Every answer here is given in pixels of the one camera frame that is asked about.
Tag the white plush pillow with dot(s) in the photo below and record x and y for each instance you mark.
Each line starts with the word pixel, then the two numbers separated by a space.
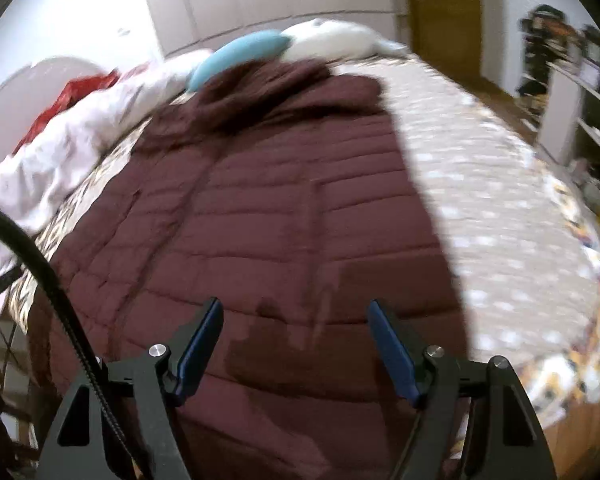
pixel 335 40

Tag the maroon quilted hooded jacket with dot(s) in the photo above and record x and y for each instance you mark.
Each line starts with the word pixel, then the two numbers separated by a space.
pixel 260 220

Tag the dark shoe rack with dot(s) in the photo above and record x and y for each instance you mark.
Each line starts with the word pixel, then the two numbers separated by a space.
pixel 542 45

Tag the pale padded headboard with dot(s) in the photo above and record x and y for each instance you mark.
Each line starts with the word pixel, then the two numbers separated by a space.
pixel 25 82

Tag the teal pillow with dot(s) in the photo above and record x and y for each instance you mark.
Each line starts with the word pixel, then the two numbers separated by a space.
pixel 240 55

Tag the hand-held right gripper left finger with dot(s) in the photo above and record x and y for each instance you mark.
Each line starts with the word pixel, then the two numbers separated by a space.
pixel 200 350

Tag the red patterned cloth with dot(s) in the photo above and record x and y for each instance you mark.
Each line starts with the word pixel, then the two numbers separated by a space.
pixel 65 100

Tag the white shelf unit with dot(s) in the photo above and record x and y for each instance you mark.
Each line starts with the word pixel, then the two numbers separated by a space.
pixel 570 110

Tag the wooden door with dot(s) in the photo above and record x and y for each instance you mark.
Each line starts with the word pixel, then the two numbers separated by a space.
pixel 445 15

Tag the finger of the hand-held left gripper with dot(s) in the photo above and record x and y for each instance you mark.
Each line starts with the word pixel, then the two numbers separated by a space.
pixel 0 286

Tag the pink and white blanket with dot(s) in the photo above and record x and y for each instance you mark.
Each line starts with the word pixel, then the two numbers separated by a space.
pixel 75 145

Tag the grey dotted blanket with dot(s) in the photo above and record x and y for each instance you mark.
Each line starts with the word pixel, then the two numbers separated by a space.
pixel 495 185

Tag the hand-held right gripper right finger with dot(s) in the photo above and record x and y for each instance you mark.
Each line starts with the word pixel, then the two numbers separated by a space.
pixel 392 350

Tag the bed with patterned sheet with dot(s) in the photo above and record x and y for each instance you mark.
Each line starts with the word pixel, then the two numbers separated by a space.
pixel 570 340

